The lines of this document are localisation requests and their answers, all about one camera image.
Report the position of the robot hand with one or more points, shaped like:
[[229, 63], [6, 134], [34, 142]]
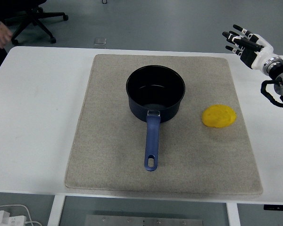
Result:
[[261, 50]]

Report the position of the black office chair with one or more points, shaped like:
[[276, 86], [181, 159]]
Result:
[[37, 17]]

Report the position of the silver floor socket plate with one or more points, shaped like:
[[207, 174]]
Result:
[[100, 41]]

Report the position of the white power strip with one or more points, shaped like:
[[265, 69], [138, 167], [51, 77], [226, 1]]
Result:
[[11, 220]]

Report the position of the beige fabric mat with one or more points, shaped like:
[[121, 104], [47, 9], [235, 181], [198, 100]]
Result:
[[113, 141]]

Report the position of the yellow potato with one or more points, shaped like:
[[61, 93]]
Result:
[[218, 116]]

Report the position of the grey metal plate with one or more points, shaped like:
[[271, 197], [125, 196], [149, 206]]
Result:
[[143, 220]]

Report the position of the white table leg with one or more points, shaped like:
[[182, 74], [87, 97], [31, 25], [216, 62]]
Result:
[[233, 216], [55, 212]]

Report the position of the person's hand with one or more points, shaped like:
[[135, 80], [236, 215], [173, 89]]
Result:
[[0, 35]]

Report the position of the black table control panel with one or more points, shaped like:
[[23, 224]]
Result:
[[278, 207]]

